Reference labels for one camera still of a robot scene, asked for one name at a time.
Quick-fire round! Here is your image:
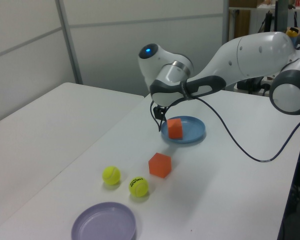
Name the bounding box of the orange foam cube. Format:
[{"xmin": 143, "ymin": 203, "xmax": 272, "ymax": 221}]
[
  {"xmin": 166, "ymin": 118, "xmax": 184, "ymax": 140},
  {"xmin": 148, "ymin": 152, "xmax": 172, "ymax": 179}
]

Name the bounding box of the yellow tennis ball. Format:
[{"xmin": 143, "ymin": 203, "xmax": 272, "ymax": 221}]
[
  {"xmin": 101, "ymin": 165, "xmax": 122, "ymax": 186},
  {"xmin": 128, "ymin": 176, "xmax": 149, "ymax": 198}
]

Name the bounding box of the blue plastic plate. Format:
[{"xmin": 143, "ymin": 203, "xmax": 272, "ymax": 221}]
[{"xmin": 160, "ymin": 115, "xmax": 207, "ymax": 145}]

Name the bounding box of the black power strip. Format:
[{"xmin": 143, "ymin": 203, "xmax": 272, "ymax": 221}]
[{"xmin": 236, "ymin": 79, "xmax": 262, "ymax": 95}]

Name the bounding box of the wooden panel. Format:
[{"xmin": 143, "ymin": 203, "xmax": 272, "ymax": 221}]
[{"xmin": 233, "ymin": 8, "xmax": 251, "ymax": 38}]

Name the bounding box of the purple plastic plate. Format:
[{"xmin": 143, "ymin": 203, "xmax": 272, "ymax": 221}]
[{"xmin": 70, "ymin": 201, "xmax": 137, "ymax": 240}]

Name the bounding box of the black monitor stand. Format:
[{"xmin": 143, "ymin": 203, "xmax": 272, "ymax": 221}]
[{"xmin": 263, "ymin": 11, "xmax": 275, "ymax": 33}]

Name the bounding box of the blue bottle with yellow lid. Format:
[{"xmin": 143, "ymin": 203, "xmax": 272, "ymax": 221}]
[{"xmin": 285, "ymin": 26, "xmax": 300, "ymax": 47}]

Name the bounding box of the black monitor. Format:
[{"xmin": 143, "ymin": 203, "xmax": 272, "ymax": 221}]
[{"xmin": 274, "ymin": 0, "xmax": 289, "ymax": 33}]

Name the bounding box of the grey partition post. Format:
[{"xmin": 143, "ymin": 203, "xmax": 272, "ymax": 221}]
[
  {"xmin": 55, "ymin": 0, "xmax": 84, "ymax": 85},
  {"xmin": 220, "ymin": 0, "xmax": 231, "ymax": 48}
]

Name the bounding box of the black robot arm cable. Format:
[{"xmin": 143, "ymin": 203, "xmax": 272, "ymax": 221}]
[{"xmin": 149, "ymin": 79, "xmax": 300, "ymax": 163}]

